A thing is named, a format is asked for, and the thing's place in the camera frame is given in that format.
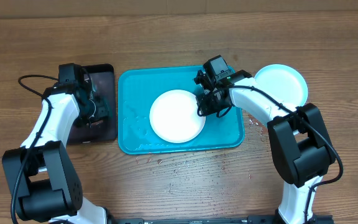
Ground light blue round plate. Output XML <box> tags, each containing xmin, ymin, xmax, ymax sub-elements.
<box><xmin>255</xmin><ymin>64</ymin><xmax>308</xmax><ymax>106</ymax></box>

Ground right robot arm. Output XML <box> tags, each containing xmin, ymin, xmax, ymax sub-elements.
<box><xmin>194</xmin><ymin>70</ymin><xmax>337</xmax><ymax>223</ymax></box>

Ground white round plate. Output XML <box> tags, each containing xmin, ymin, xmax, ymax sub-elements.
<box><xmin>149</xmin><ymin>90</ymin><xmax>206</xmax><ymax>144</ymax></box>

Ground teal plastic serving tray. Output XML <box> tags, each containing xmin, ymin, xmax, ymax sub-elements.
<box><xmin>117</xmin><ymin>65</ymin><xmax>245</xmax><ymax>155</ymax></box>

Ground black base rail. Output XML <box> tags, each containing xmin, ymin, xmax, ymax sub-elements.
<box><xmin>113</xmin><ymin>214</ymin><xmax>335</xmax><ymax>224</ymax></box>

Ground black rectangular tray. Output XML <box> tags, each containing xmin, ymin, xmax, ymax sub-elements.
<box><xmin>68</xmin><ymin>63</ymin><xmax>117</xmax><ymax>144</ymax></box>

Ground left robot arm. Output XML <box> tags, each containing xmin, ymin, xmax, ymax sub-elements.
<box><xmin>2</xmin><ymin>93</ymin><xmax>114</xmax><ymax>223</ymax></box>

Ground green and pink sponge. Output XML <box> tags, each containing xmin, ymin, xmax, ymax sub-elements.
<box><xmin>88</xmin><ymin>91</ymin><xmax>111</xmax><ymax>126</ymax></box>

